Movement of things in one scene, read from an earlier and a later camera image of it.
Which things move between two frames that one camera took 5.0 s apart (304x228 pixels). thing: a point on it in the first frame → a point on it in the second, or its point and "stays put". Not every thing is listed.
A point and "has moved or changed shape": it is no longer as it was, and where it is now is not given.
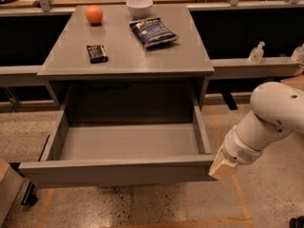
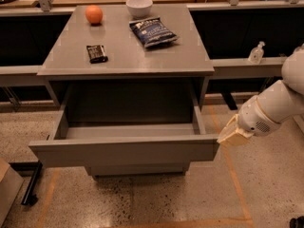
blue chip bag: x=152 y=31 stays put
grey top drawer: x=119 y=154 has moved or changed shape
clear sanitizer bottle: x=256 y=53 stays put
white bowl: x=140 y=8 stays put
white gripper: x=239 y=150 → x=256 y=118
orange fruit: x=94 y=14 stays put
